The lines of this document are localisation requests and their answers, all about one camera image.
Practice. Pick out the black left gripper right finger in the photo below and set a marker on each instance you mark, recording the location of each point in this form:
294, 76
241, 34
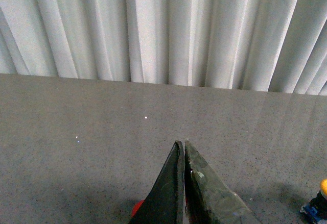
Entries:
208, 198

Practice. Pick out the white pleated curtain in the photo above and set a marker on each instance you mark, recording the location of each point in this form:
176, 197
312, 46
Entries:
261, 45

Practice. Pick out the red object under gripper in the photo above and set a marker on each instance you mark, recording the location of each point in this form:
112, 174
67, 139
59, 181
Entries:
136, 207

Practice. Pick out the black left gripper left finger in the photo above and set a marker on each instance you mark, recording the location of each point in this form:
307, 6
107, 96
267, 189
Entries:
165, 201

